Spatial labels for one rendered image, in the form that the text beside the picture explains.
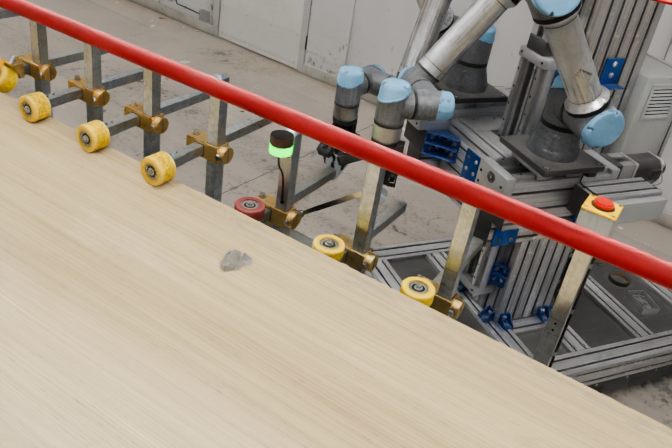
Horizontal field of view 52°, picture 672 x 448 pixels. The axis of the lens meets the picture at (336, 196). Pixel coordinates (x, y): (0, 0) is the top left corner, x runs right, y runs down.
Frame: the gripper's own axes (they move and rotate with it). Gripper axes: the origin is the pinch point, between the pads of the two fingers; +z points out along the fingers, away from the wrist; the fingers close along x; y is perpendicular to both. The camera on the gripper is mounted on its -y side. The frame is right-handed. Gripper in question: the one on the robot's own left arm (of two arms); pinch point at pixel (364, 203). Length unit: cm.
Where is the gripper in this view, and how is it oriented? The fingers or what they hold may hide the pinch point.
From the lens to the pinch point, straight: 184.8
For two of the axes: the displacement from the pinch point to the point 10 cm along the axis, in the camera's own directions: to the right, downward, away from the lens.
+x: 2.2, -4.7, 8.5
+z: -1.4, 8.5, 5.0
